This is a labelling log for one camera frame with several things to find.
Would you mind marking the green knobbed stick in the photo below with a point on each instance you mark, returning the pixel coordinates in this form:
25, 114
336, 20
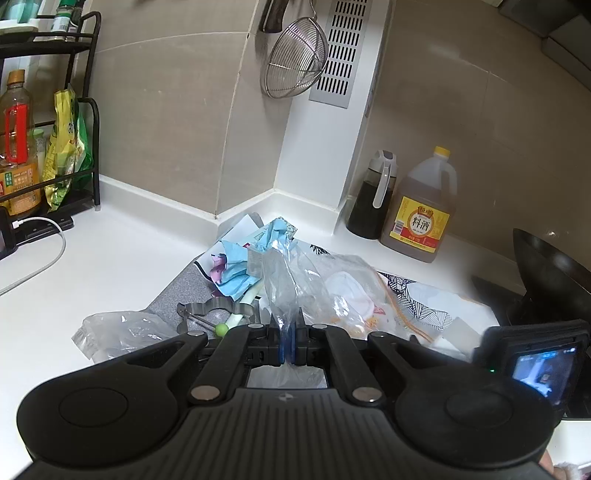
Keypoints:
221, 328

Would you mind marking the yellow green snack bag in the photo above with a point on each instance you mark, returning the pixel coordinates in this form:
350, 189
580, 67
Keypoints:
64, 138

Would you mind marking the grey metal bracket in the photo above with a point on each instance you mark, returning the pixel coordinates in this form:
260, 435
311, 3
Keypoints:
217, 304

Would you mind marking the brown cooking wine jug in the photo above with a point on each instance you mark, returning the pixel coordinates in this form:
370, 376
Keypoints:
420, 221

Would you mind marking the green lid spice jar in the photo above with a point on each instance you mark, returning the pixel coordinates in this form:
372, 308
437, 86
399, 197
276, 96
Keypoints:
64, 21

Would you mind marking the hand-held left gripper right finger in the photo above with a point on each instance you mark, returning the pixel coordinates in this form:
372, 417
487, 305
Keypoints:
292, 341

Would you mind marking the translucent white spout pouch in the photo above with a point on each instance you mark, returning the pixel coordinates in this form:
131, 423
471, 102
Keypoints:
124, 330

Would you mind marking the black smartphone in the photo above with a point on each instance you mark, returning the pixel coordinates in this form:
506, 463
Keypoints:
5, 235

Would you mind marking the grey range hood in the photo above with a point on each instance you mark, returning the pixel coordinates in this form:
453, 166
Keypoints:
568, 37

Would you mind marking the white boxed pipe column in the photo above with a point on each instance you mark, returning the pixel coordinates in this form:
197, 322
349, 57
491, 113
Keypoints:
318, 152

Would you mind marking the dark soy sauce dispenser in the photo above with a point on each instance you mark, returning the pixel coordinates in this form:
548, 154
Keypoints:
367, 207

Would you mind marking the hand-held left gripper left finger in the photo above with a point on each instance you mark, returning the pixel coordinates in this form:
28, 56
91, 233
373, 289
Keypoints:
280, 341

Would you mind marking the pink printed wrapper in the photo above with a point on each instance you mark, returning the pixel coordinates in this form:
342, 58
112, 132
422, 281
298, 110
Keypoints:
219, 267

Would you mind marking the clear zip plastic bag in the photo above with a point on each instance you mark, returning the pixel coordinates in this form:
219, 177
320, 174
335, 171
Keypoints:
281, 286

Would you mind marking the white teal container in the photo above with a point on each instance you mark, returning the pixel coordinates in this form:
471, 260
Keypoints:
18, 14

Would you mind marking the white paper piece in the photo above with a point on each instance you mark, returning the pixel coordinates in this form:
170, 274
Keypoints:
461, 334

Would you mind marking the white printed mat grey underside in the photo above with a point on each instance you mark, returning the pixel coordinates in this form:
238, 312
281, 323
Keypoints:
182, 290

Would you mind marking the grey wall vent grille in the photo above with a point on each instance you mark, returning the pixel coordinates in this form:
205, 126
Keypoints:
341, 55

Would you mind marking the crumpled blue face mask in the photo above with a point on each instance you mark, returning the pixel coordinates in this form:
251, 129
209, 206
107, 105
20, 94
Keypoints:
235, 272

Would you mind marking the black wok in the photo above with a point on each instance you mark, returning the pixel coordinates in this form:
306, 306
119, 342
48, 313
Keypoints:
549, 272

